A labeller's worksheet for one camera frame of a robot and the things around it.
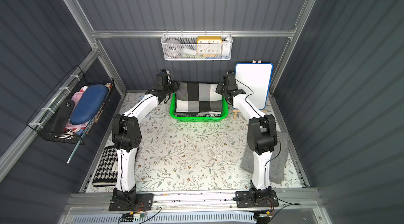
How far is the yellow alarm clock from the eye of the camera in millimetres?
885

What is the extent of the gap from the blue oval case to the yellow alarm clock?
0.55 metres

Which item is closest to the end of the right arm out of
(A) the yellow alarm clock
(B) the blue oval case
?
(A) the yellow alarm clock

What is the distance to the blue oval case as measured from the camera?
2.07 ft
